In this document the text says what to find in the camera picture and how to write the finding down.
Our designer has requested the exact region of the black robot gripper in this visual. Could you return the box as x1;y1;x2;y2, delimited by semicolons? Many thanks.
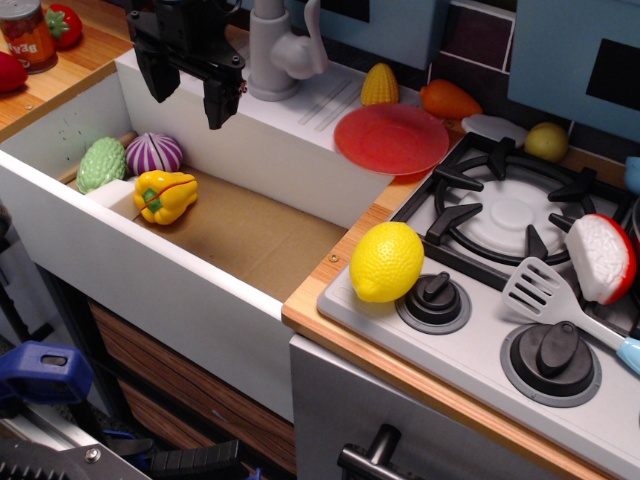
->
127;1;245;130

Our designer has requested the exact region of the yellow plastic lemon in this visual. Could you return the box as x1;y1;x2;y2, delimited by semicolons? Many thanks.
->
349;222;425;303

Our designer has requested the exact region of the red plastic plate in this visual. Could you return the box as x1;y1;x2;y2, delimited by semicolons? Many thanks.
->
334;104;449;176

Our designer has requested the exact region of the purple toy onion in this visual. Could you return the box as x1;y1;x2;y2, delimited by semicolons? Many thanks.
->
125;132;183;176

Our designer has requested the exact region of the grey toy faucet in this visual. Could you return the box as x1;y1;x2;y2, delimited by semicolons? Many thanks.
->
248;0;329;102

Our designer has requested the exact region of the green toy bitter gourd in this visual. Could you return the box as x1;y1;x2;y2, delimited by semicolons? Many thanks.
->
76;137;126;194

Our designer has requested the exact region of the yellow toy bell pepper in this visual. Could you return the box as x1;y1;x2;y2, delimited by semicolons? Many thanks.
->
134;170;198;225

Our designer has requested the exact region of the white foam block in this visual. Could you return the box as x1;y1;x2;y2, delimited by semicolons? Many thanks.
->
86;179;140;221

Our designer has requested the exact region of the red toy strawberry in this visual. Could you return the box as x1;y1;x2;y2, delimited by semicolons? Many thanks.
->
45;4;83;49

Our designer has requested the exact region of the white toy sink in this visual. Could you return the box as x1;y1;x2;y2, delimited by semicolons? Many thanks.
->
1;53;389;419

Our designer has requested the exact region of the toy soup can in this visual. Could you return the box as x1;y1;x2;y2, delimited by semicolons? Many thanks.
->
1;0;58;74

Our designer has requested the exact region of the red toy pepper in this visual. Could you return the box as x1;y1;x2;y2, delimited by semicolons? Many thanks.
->
0;52;28;93

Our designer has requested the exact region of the yellow toy corn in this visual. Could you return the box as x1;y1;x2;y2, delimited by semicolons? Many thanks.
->
360;63;400;106

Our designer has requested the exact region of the orange toy carrot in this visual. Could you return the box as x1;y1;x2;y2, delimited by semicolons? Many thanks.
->
419;79;484;120

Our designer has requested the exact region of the white round lid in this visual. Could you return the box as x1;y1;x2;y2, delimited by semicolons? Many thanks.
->
461;114;529;148

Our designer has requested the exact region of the grey toy stove top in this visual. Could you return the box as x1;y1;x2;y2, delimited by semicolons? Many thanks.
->
318;134;639;479

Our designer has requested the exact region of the blue clamp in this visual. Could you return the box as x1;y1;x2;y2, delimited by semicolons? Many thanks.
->
1;341;94;408

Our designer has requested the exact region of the small black stove knob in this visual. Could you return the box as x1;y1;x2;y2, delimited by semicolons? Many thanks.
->
395;272;472;335

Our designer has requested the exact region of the yellow toy potato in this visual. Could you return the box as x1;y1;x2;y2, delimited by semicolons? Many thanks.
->
524;122;569;163

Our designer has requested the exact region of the grey toy spatula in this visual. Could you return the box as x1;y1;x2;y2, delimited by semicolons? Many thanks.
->
502;257;639;374

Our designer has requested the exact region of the black stove grate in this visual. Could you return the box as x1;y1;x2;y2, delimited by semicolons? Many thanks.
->
384;131;640;341

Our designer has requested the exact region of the blue toy cup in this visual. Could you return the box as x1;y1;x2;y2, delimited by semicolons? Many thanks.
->
624;156;640;196

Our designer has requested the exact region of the red white toy sushi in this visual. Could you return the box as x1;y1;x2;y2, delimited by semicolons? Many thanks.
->
565;214;637;305

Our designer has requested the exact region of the large black stove knob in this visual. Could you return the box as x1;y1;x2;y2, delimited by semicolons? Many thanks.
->
500;321;602;408

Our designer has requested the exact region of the metal oven door handle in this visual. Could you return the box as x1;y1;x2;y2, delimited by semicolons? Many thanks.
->
337;424;420;480

